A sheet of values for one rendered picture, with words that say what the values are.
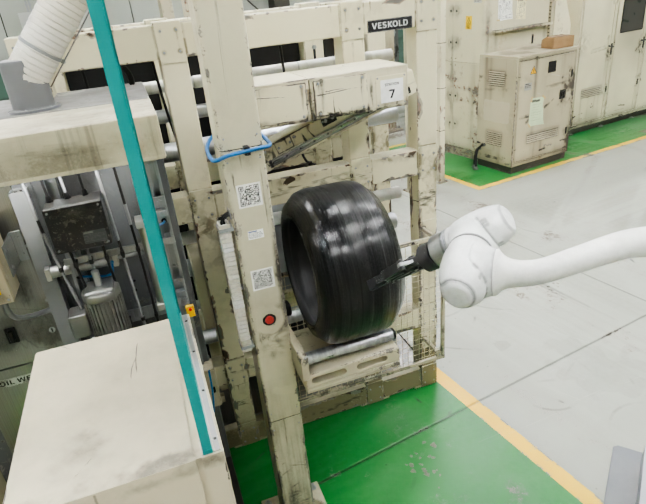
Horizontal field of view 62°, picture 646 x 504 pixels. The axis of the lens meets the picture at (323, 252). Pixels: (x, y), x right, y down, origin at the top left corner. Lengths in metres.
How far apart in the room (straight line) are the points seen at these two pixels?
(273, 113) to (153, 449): 1.16
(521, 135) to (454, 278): 5.29
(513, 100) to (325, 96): 4.43
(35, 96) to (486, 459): 2.36
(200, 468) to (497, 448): 1.95
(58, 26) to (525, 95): 5.17
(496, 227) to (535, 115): 5.23
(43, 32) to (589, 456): 2.74
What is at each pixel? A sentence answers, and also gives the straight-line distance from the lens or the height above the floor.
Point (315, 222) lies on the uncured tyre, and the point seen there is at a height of 1.40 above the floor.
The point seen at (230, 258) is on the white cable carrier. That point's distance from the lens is 1.72.
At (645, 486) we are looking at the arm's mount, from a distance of 1.85.
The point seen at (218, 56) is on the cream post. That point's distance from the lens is 1.56.
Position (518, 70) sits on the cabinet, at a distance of 6.17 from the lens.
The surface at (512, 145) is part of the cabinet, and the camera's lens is 6.32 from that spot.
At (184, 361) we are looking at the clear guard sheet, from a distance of 0.98.
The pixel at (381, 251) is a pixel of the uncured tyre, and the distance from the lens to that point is 1.68.
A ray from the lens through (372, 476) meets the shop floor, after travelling 2.72.
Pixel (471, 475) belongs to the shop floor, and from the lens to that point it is 2.74.
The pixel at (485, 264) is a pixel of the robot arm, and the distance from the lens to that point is 1.17.
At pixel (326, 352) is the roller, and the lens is 1.90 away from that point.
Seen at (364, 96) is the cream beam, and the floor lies 1.69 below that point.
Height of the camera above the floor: 2.05
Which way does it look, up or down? 26 degrees down
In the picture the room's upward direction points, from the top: 6 degrees counter-clockwise
